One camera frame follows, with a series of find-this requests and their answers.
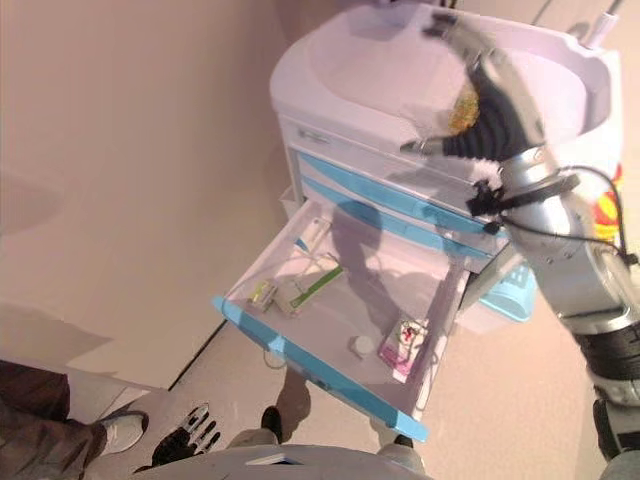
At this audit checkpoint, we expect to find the grey robot torso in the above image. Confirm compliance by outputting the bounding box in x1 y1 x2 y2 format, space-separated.
199 443 426 480

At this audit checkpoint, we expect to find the yellow medicine bottle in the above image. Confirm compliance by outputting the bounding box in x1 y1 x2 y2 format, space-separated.
446 84 482 137

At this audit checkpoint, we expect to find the white round cap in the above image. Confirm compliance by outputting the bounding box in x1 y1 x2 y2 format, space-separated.
348 335 375 359

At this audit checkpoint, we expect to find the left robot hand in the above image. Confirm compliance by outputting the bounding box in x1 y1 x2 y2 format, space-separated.
149 404 222 466

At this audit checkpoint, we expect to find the large green white medicine box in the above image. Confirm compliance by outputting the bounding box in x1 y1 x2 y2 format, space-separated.
274 264 345 317

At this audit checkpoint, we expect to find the blue fronted cart drawer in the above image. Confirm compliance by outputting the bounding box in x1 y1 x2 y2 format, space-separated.
210 199 474 444

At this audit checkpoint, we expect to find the small green white medicine box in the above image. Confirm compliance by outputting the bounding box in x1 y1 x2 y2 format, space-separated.
247 278 279 313

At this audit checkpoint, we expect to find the person in brown trousers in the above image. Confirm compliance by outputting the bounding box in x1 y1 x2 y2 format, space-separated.
0 359 150 480

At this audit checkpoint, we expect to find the pink white medicine box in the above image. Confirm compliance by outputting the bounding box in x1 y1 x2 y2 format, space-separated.
377 319 431 384

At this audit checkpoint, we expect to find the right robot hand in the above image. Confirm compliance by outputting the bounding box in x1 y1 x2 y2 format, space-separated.
399 14 547 164

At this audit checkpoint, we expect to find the silver left robot leg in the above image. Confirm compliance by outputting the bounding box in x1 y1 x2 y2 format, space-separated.
227 405 285 451

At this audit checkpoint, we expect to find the white blue medical cart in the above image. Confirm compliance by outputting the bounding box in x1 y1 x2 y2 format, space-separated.
269 0 626 446

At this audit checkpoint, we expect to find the metal IV pole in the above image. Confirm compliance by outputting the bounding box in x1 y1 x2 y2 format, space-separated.
587 0 627 51

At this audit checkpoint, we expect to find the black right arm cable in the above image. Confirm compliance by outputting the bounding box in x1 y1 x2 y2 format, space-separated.
467 167 640 267

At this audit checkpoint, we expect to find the blue lidded waste bin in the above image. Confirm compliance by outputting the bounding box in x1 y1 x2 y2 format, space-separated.
452 259 537 336

